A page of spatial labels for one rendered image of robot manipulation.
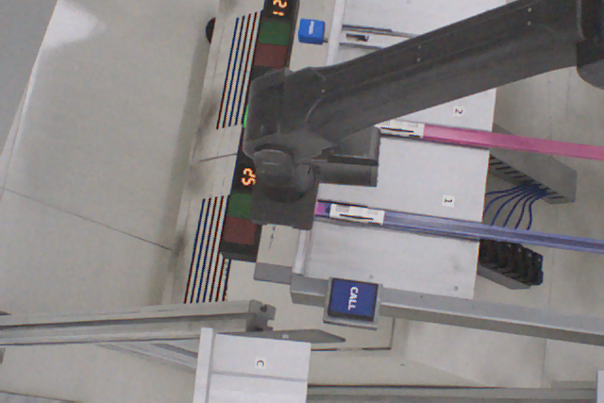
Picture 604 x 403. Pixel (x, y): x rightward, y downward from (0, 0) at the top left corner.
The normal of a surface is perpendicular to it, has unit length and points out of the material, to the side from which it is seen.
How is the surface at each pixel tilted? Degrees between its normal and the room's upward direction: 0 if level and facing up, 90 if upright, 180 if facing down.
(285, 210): 48
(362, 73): 90
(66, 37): 0
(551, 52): 93
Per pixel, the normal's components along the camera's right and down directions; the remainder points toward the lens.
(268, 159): -0.09, 0.92
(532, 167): 0.70, -0.11
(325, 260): -0.04, -0.32
